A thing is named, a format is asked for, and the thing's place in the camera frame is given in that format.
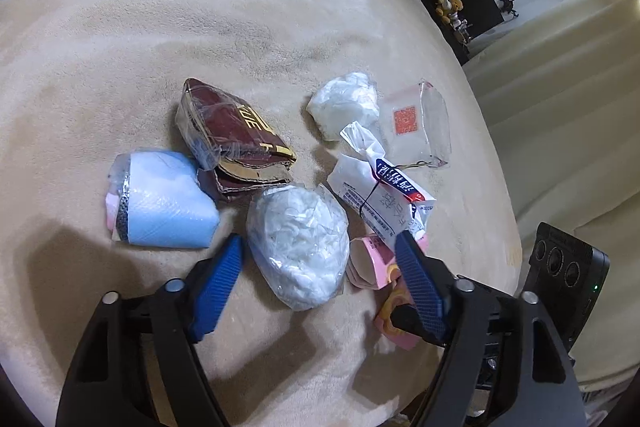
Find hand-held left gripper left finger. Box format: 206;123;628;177
55;233;246;427

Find small white bag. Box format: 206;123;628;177
306;72;380;142

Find clear plastic box red print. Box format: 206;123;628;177
378;81;452;168

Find light blue tissue pack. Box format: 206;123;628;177
106;151;220;250

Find beige plush blanket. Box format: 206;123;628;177
0;0;523;427

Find brown cardboard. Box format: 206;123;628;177
176;78;298;202

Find small toy figures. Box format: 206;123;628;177
452;14;474;46

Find pink paper wrapper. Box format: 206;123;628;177
348;234;431;353

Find white printed paper wrapper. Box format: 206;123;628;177
327;122;437;248

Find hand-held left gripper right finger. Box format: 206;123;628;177
390;231;588;427

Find beige cloth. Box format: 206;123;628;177
462;0;640;390

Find white balled plastic bag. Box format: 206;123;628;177
245;184;351;312

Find brown teddy bear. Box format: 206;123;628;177
434;0;463;25

